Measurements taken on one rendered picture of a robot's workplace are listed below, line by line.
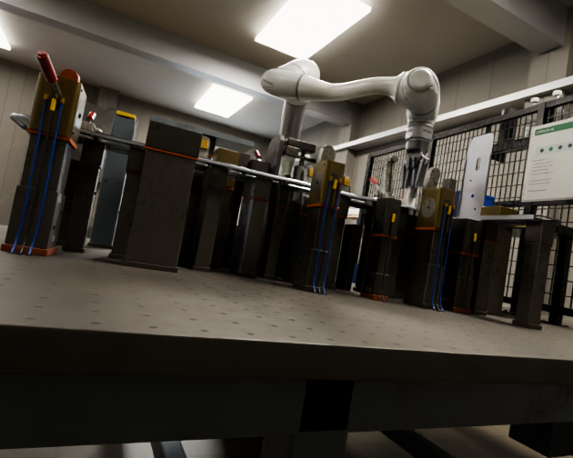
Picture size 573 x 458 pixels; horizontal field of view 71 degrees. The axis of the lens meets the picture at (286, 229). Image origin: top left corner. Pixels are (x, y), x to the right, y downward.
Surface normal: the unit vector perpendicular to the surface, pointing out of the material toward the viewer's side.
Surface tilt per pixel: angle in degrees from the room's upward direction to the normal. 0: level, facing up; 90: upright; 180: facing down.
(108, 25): 90
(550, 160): 90
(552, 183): 90
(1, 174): 90
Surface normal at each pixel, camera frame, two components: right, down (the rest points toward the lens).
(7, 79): 0.43, 0.03
